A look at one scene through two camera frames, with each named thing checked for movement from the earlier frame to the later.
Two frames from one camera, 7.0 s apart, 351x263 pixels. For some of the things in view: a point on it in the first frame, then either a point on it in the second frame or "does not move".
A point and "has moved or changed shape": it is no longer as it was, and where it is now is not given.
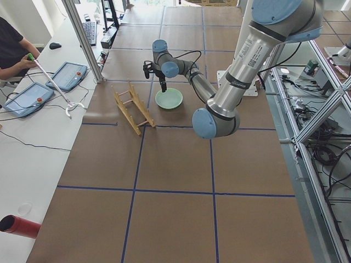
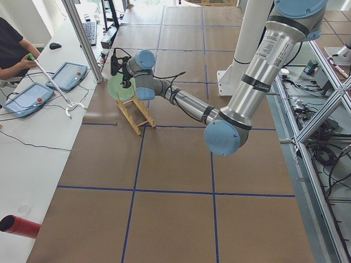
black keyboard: x=90 y=28 does not move
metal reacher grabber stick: x=70 y=105 does not move
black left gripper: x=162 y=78 to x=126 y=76
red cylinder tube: x=13 y=224 does not move
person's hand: x=26 y=62 does not move
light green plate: x=170 y=99 has moved or changed shape
